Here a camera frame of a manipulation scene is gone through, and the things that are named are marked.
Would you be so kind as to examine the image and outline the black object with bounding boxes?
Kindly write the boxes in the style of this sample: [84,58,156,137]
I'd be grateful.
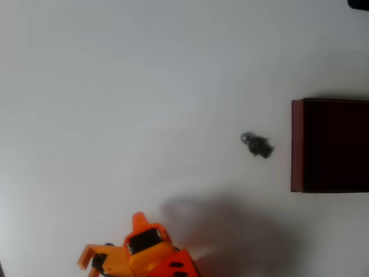
[347,0,369,12]

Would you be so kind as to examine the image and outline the small black camera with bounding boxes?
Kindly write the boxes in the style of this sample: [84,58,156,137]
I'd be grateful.
[91,253,107,269]

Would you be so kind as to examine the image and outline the dark red box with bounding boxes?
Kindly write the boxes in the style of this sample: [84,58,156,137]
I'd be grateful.
[290,98,369,193]

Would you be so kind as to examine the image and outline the small dark toy figure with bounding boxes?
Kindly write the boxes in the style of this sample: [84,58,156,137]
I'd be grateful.
[240,131,275,159]

